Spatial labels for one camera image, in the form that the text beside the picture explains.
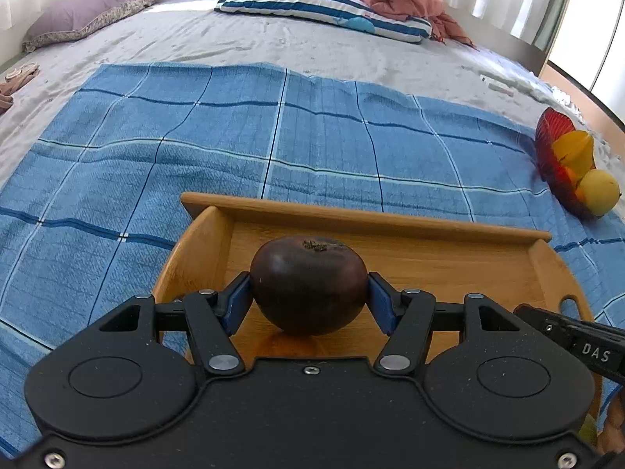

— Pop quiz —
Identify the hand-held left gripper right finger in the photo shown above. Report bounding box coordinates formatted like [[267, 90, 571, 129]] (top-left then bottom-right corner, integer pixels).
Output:
[[367, 272, 521, 377]]

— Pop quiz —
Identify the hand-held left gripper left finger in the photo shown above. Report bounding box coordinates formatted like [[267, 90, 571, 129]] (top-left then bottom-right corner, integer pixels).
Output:
[[100, 272, 253, 377]]

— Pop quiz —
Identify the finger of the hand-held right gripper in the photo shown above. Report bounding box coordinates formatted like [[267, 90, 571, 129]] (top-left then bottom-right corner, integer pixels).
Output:
[[515, 303, 577, 350]]

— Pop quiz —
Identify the wooden tray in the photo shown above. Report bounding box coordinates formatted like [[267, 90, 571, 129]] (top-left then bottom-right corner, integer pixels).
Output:
[[152, 192, 616, 431]]

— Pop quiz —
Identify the dark purple round fruit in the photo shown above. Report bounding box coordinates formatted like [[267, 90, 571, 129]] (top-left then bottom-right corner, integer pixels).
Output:
[[250, 236, 368, 337]]

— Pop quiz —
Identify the yellow pear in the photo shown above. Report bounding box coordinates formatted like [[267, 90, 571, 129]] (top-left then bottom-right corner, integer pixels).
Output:
[[577, 169, 621, 217]]

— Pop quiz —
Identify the blue checkered blanket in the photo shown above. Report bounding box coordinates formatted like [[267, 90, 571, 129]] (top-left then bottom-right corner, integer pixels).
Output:
[[0, 61, 625, 455]]

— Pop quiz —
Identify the red glass bowl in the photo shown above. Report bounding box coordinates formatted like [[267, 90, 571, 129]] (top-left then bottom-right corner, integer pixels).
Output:
[[534, 107, 600, 219]]

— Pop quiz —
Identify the yellow starfruit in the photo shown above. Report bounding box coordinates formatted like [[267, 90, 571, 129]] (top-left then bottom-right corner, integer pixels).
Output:
[[552, 129, 596, 173]]

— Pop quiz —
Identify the small white box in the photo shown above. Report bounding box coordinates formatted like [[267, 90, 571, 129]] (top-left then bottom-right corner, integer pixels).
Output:
[[480, 73, 514, 95]]

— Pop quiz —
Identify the grey bed sheet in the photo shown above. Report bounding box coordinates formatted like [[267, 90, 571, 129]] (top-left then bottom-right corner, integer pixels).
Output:
[[0, 0, 625, 196]]

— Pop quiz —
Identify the white wardrobe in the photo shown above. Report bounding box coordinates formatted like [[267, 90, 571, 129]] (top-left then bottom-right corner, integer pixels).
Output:
[[547, 0, 625, 125]]

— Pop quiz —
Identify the blue white striped pillow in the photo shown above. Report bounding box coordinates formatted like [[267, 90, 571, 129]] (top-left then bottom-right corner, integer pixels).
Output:
[[215, 0, 433, 44]]

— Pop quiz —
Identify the green curtain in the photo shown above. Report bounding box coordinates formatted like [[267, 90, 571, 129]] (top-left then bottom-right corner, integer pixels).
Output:
[[532, 0, 580, 53]]

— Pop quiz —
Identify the purple pillow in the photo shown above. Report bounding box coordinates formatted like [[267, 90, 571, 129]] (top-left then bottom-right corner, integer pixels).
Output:
[[22, 0, 173, 53]]

